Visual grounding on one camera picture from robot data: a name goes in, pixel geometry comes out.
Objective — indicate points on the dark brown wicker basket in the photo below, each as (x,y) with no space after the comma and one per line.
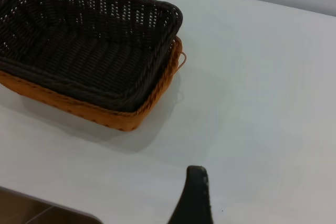
(78,51)

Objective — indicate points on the light brown wicker basket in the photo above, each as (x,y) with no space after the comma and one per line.
(113,119)

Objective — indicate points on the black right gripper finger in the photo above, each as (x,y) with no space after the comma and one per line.
(195,197)

